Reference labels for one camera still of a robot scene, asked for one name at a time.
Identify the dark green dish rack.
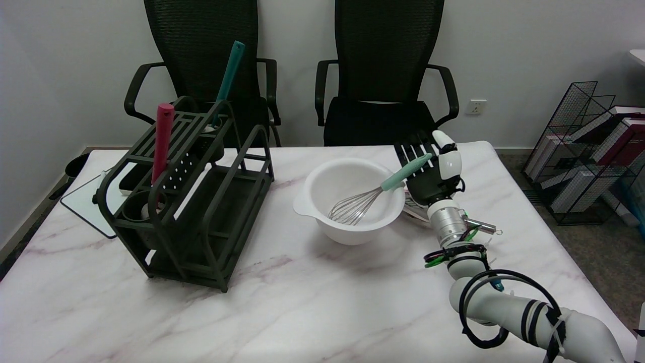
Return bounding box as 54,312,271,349
96,96,275,293

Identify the green robot cable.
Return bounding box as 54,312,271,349
424,226,487,269

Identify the white book stack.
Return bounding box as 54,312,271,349
549,169,598,212

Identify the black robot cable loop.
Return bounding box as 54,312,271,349
459,269,563,349

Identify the dark maroon book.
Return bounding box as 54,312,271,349
595,113,645,167

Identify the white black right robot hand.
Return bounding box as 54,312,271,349
394,130,465,207

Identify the black floor object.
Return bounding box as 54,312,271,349
49,153,91,201

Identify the red handled utensil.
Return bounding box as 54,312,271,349
151,103,175,186

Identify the whisk with mint handle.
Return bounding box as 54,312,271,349
328,154,434,226

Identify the white mixing bowl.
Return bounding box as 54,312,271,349
293,158,406,246

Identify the black wire book rack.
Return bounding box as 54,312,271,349
522,81,645,226

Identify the teal handled utensil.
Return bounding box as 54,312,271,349
211,41,246,127

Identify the white flat board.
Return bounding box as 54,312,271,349
60,169,133,239

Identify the stainless steel scoop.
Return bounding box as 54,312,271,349
403,194,503,236

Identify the white rig part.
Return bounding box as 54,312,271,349
636,301,645,363

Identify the black mesh office chair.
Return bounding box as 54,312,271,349
315,0,460,147
124,0,282,148

